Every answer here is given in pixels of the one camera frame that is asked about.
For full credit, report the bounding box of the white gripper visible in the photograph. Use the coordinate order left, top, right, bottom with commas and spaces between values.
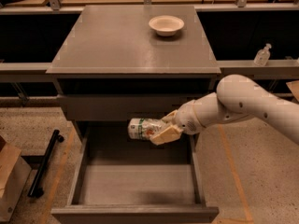
149, 100, 205, 146

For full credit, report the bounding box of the green white 7up can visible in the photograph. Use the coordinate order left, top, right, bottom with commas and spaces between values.
127, 119, 165, 140

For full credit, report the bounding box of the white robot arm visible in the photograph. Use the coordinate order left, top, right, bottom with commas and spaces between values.
150, 75, 299, 145

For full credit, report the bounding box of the open grey middle drawer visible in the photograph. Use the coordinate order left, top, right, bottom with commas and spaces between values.
51, 123, 219, 224

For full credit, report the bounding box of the grey drawer cabinet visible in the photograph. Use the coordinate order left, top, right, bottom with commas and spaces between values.
49, 5, 217, 137

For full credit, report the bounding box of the white paper bowl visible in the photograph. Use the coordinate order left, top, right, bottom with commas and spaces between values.
149, 15, 184, 36

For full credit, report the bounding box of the clear sanitizer pump bottle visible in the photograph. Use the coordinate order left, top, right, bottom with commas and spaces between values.
253, 43, 272, 66

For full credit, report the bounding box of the black metal bar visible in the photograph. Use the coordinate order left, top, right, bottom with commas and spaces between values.
27, 130, 64, 198

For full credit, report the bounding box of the brown cardboard box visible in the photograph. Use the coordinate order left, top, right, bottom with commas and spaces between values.
0, 136, 31, 222

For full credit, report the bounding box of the grey metal workbench rail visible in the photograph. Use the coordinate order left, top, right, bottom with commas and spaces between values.
0, 60, 299, 79

